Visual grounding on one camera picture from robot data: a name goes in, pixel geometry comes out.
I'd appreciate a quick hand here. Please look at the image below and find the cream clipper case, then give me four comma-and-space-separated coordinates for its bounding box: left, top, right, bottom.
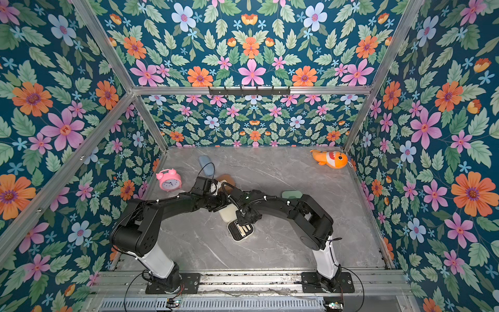
218, 204, 255, 242

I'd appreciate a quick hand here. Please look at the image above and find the brown clipper case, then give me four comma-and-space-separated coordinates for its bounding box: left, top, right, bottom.
216, 174, 236, 194

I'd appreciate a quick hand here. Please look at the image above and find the mint green clipper case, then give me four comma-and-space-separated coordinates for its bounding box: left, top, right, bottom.
281, 190, 303, 199

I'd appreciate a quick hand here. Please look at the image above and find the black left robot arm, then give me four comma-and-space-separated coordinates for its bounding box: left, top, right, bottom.
110, 174, 235, 280

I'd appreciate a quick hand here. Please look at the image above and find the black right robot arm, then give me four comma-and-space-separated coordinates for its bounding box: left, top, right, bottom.
225, 188, 341, 284

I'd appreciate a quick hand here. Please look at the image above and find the blue denim pouch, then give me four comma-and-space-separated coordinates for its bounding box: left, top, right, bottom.
198, 155, 216, 177

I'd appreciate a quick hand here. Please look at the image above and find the pink alarm clock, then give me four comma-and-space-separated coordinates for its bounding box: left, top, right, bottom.
156, 169, 182, 192

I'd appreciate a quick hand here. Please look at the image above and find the orange clownfish plush toy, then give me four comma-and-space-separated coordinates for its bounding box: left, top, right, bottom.
310, 149, 348, 169

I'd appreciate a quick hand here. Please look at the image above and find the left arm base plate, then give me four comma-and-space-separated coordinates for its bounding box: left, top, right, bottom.
145, 273, 201, 295

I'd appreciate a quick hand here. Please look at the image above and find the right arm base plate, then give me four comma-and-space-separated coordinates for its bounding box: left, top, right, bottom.
296, 272, 356, 294

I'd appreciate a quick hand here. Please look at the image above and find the black hook rail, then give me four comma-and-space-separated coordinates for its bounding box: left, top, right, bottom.
208, 87, 291, 97

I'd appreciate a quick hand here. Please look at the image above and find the aluminium front rail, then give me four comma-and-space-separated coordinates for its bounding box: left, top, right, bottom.
91, 268, 414, 299

